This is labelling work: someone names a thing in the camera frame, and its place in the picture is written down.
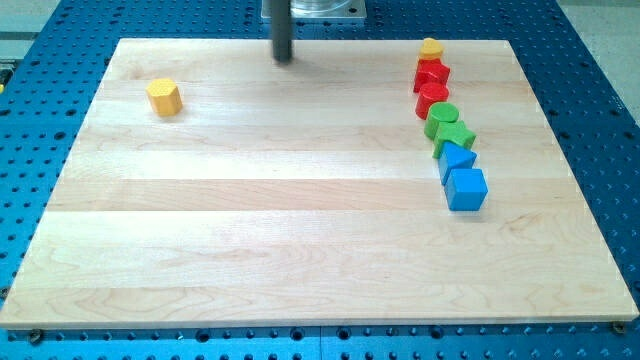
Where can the green star block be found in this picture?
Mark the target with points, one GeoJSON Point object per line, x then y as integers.
{"type": "Point", "coordinates": [455, 132]}

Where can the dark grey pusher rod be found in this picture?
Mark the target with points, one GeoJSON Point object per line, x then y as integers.
{"type": "Point", "coordinates": [281, 31]}

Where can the blue triangle block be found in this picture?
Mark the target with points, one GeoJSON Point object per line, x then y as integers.
{"type": "Point", "coordinates": [452, 157]}

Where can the left board clamp screw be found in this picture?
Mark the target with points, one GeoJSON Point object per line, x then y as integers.
{"type": "Point", "coordinates": [35, 336]}

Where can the board clamp screw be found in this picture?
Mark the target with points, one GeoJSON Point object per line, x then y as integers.
{"type": "Point", "coordinates": [35, 336]}
{"type": "Point", "coordinates": [618, 327]}

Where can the yellow heart block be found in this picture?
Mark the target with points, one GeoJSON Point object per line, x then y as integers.
{"type": "Point", "coordinates": [431, 49]}

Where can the blue cube block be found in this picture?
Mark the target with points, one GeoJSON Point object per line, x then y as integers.
{"type": "Point", "coordinates": [465, 189]}

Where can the yellow hexagon block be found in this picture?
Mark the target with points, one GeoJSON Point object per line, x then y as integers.
{"type": "Point", "coordinates": [164, 97]}

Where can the red star block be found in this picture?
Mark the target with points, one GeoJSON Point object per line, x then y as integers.
{"type": "Point", "coordinates": [430, 71]}

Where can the red cylinder block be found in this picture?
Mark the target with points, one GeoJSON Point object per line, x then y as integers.
{"type": "Point", "coordinates": [429, 94]}

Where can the right board clamp screw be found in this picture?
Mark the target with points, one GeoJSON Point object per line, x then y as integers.
{"type": "Point", "coordinates": [618, 327]}

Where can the wooden board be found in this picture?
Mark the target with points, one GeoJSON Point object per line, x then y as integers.
{"type": "Point", "coordinates": [307, 194]}

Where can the green cylinder block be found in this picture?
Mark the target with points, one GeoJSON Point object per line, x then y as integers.
{"type": "Point", "coordinates": [438, 113]}

